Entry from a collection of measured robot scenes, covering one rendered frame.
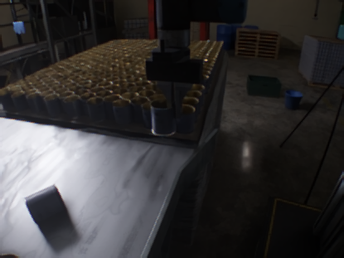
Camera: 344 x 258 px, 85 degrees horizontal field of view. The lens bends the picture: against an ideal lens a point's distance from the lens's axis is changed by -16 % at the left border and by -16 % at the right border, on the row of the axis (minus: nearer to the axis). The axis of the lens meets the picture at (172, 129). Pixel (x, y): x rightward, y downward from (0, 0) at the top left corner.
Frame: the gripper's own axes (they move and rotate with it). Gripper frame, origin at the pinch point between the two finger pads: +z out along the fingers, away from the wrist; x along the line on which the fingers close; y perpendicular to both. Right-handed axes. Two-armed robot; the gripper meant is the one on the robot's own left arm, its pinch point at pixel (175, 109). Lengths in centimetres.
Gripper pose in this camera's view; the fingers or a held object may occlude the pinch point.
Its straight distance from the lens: 57.8
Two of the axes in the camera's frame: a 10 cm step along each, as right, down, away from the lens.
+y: 2.8, -4.9, 8.3
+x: -9.6, -1.3, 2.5
